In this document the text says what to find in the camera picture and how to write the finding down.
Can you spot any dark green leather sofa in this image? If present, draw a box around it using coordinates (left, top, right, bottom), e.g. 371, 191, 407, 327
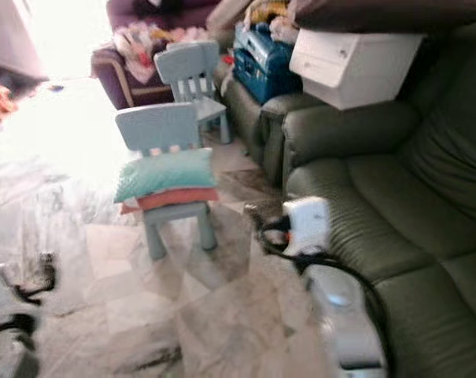
217, 19, 476, 378

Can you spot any heap of colourful clothes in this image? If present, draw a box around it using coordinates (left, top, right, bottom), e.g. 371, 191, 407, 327
111, 21, 208, 84

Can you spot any purple armchair with beige trim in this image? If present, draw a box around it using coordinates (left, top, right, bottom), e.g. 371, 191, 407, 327
91, 0, 232, 111

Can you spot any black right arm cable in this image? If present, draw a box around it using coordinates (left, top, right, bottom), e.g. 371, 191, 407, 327
252, 213, 396, 375

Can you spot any turquoise dotted pillow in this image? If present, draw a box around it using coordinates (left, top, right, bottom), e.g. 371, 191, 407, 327
114, 147, 217, 204

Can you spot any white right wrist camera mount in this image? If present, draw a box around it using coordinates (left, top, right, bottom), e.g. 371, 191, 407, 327
282, 196, 334, 258

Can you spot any red flat cushion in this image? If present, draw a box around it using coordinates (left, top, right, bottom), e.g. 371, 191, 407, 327
120, 187, 221, 216

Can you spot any blue hard case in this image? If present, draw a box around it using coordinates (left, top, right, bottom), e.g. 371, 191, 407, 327
231, 21, 304, 106

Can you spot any dark brown cushion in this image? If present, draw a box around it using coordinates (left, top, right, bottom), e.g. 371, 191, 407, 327
292, 0, 476, 35

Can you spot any pale window curtain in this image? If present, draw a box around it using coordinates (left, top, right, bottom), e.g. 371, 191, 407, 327
0, 0, 50, 80

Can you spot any light blue kids chair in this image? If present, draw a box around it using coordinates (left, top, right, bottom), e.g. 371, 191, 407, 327
115, 102, 220, 261
154, 40, 231, 146

